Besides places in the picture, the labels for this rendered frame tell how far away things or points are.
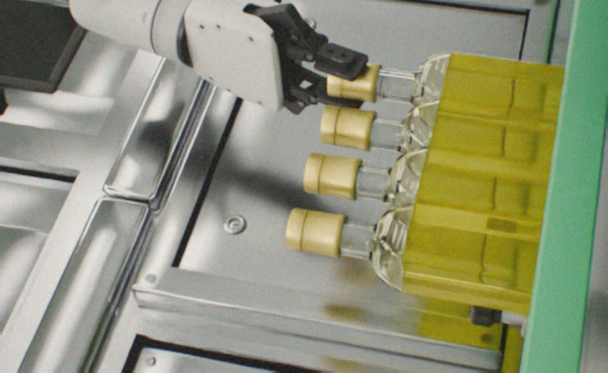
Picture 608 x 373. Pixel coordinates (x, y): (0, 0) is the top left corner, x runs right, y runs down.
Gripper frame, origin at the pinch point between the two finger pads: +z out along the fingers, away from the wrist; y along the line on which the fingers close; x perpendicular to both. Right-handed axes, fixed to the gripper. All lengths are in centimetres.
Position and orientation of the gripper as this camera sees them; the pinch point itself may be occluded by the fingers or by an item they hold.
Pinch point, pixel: (342, 79)
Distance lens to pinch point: 104.3
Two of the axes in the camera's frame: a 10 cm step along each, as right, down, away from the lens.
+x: 4.8, -7.0, 5.3
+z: 8.7, 3.4, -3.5
